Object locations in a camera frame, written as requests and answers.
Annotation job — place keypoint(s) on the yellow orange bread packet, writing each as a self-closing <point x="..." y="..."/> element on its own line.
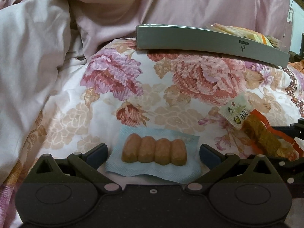
<point x="253" y="35"/>

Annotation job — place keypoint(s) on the floral pink quilt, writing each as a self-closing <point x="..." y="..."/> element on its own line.
<point x="121" y="86"/>

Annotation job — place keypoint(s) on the red spicy snack packet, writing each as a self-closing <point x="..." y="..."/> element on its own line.
<point x="266" y="139"/>

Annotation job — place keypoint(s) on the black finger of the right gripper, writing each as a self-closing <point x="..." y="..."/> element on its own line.
<point x="299" y="145"/>
<point x="293" y="130"/>

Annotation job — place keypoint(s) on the grey shallow cardboard box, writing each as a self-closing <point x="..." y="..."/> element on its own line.
<point x="158" y="36"/>

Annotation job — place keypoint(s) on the orange cloth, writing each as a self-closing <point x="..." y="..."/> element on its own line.
<point x="298" y="65"/>

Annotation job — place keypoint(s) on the small white cartoon packet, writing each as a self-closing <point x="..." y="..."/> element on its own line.
<point x="236" y="111"/>

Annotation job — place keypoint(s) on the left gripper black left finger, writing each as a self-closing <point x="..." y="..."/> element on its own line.
<point x="94" y="158"/>

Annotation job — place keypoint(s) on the sausage pack light blue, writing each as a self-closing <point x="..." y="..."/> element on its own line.
<point x="162" y="153"/>

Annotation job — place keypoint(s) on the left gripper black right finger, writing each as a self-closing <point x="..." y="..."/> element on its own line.
<point x="216" y="160"/>

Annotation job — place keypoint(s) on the pale pink duvet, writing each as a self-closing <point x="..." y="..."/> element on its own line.
<point x="37" y="36"/>

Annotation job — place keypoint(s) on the shiny pink satin sheet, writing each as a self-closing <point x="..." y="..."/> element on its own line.
<point x="100" y="21"/>

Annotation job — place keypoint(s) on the clear cookie packet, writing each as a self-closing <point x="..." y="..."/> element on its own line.
<point x="276" y="43"/>

